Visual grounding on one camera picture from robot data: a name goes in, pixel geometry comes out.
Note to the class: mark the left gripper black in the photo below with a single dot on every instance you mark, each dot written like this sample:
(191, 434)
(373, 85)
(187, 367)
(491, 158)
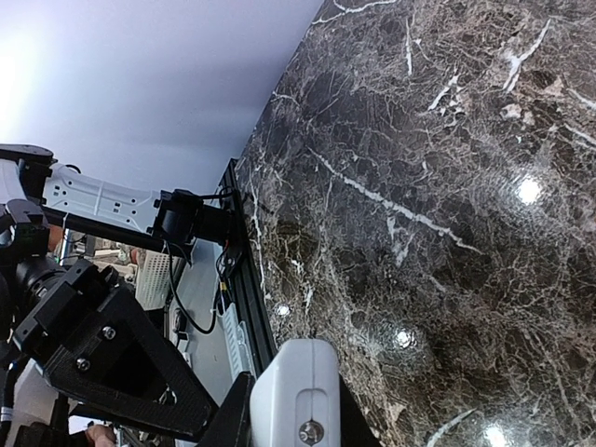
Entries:
(85, 331)

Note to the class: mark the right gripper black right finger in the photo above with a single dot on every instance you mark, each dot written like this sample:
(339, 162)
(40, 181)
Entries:
(355, 431)

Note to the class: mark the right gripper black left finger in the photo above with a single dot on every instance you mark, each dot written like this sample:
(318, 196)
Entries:
(231, 425)

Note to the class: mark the white remote control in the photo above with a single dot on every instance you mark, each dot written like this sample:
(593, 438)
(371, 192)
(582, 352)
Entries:
(296, 400)

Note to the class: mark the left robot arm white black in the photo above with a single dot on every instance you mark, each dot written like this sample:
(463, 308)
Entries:
(37, 192)

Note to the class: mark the white slotted cable duct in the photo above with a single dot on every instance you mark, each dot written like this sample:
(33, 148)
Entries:
(237, 343)

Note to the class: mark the black front rail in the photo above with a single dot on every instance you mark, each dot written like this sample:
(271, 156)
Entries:
(244, 278)

